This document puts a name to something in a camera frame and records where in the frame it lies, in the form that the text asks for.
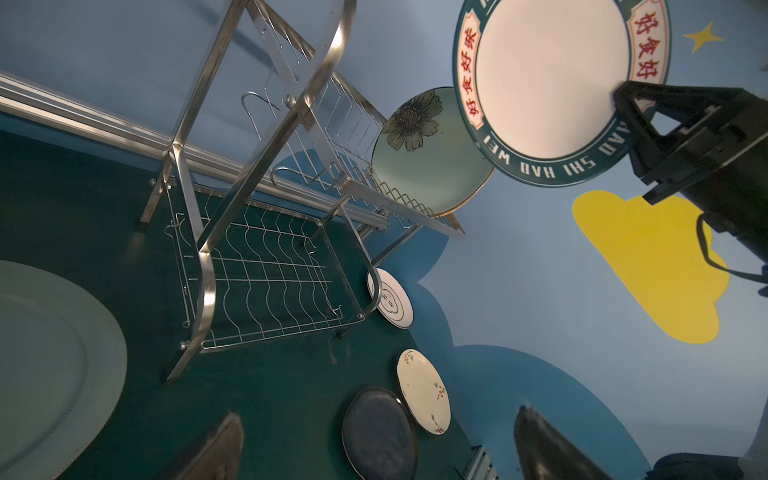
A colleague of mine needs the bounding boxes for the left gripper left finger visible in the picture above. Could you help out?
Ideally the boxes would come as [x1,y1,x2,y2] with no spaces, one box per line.
[157,412,245,480]

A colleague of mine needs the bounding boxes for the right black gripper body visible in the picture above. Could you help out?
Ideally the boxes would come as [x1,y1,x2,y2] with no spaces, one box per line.
[641,89,767,261]

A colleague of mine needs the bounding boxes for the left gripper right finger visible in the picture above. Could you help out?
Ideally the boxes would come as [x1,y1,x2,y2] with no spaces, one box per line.
[513,406,610,480]

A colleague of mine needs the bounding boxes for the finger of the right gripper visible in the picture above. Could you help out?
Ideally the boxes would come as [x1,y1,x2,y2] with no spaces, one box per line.
[613,81,744,174]

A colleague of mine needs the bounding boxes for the white plate green lettered rim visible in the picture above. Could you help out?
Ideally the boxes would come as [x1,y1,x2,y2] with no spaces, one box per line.
[453,0,671,188]

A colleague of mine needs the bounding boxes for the grey-green plain plate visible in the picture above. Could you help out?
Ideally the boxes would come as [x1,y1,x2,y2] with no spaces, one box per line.
[1,261,127,479]

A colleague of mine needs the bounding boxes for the pale green flower plate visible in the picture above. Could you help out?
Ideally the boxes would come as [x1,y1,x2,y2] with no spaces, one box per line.
[371,86,493,217]

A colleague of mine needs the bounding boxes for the chrome two-tier dish rack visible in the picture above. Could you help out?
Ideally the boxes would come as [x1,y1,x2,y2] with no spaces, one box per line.
[140,1,462,383]

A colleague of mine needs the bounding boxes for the cream floral plate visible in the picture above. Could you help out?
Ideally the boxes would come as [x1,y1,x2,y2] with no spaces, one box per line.
[396,349,451,436]

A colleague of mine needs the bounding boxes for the dark blue round plate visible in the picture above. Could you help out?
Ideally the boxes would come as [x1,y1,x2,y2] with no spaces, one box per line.
[341,387,418,479]

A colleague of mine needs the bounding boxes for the white plate black ring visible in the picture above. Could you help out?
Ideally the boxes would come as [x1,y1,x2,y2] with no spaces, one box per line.
[367,267,415,331]

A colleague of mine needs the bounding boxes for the aluminium frame back bar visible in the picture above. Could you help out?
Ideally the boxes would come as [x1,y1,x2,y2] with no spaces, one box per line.
[1,73,390,230]

